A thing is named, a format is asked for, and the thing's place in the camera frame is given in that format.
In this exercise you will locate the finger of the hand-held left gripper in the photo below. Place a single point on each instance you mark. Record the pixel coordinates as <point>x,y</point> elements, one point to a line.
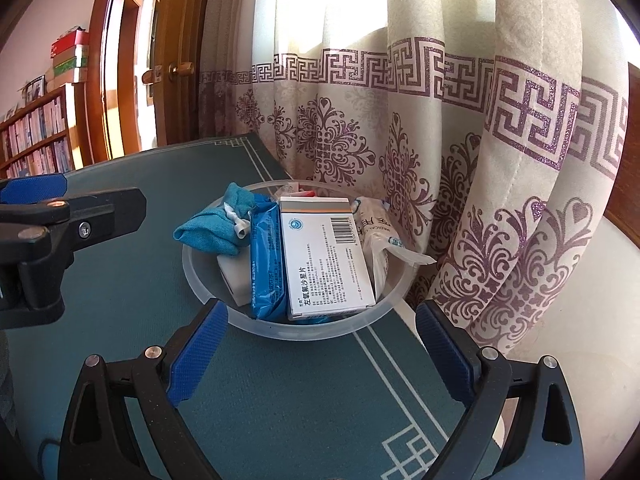
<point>35,187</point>
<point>110,210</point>

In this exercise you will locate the brown wooden wall trim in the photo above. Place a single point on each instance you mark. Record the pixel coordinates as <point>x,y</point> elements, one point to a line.
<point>625,170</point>

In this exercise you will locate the wooden door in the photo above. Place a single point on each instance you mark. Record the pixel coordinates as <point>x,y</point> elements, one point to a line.
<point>185,20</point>

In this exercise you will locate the brass door knob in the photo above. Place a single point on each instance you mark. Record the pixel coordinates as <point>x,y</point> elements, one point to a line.
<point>180,70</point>
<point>150,76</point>

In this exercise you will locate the rows of books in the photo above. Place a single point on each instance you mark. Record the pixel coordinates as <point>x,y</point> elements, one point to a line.
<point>40,130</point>

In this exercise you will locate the clear plastic bowl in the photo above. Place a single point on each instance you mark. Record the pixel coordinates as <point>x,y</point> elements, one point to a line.
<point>310,329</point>

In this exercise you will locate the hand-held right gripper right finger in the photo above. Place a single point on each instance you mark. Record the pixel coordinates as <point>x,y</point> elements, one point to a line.
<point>445,355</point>

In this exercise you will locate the white cotton swab bag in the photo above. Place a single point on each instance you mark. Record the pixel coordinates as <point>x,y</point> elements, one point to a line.
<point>375,240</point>

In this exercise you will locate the wooden door frame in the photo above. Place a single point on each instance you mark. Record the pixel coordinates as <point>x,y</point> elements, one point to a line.
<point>97,85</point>

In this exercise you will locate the blue snack packet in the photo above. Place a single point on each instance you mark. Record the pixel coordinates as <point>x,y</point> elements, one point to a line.
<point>265,260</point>

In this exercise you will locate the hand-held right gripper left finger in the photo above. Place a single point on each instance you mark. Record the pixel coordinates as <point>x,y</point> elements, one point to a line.
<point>197,355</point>

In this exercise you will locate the white sponge with black layer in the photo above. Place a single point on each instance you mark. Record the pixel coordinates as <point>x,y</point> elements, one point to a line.
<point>235,277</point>

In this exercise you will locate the wooden bookshelf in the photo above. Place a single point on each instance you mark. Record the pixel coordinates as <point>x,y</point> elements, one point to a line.
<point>80,125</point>

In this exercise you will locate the blue cloth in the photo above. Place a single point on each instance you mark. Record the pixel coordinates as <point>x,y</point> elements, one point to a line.
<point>210,230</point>

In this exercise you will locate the white medicine box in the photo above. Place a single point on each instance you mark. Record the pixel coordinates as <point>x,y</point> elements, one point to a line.
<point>325,270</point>

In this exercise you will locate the green flat box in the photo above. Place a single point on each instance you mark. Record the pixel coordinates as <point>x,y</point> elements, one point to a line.
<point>67,65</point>

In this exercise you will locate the white plastic clip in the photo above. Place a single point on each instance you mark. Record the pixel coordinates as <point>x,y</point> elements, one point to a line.
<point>240,227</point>

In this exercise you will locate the red flat box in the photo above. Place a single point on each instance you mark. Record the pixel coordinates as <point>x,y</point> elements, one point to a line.
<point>70,42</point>

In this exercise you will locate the cream patterned curtain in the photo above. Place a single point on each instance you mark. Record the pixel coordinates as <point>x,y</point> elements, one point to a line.
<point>450,135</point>

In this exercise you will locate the small picture frame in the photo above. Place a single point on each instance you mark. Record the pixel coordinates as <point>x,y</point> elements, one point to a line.
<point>35,89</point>

